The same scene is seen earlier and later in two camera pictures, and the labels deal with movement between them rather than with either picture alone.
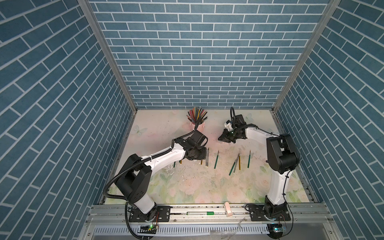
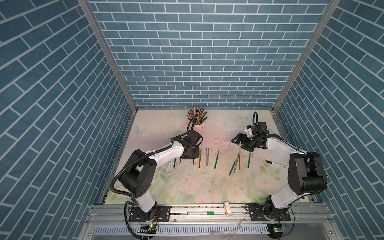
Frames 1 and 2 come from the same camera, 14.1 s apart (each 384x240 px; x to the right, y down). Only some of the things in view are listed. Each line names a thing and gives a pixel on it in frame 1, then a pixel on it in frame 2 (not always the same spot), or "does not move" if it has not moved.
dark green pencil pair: (231, 169) does not move
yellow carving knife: (239, 161) does not move
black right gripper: (224, 136) to (243, 142)
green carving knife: (249, 159) does not move
